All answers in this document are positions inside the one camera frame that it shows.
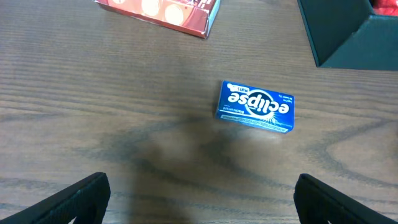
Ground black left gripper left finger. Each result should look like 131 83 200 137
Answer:
1 172 111 224

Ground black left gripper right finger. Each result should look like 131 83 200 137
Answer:
294 174 397 224

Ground red Hacks candy bag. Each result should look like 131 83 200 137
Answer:
369 0 398 17

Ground red cookie carton box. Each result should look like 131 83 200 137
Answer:
95 0 221 39

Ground blue Eclipse mints box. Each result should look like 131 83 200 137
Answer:
215 80 295 134

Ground dark green open box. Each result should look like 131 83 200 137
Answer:
298 0 397 71

